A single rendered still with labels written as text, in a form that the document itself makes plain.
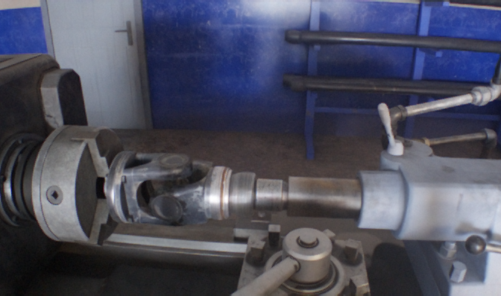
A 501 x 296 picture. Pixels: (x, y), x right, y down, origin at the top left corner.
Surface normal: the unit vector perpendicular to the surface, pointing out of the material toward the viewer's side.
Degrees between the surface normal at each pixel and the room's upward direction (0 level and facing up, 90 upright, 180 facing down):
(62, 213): 86
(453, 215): 86
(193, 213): 90
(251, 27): 90
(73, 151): 29
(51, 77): 42
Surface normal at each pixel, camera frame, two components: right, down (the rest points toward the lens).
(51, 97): -0.10, 0.41
